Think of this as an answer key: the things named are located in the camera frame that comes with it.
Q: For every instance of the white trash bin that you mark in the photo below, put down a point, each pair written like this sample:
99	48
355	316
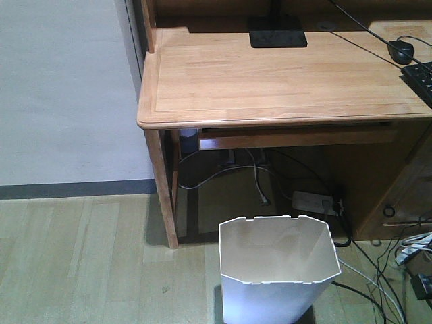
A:
273	268

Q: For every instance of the blue cylinder under desk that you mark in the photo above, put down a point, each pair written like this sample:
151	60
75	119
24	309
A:
188	140

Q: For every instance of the white power strip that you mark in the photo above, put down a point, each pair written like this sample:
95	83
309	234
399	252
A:
313	203

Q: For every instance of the black monitor stand base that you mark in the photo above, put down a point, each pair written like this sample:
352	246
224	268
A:
276	30

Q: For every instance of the wooden desk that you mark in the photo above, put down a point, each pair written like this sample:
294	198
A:
201	72

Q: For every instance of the black computer mouse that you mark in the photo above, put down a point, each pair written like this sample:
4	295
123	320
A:
401	51

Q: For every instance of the black keyboard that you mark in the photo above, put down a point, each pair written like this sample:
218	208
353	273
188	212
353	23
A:
418	78

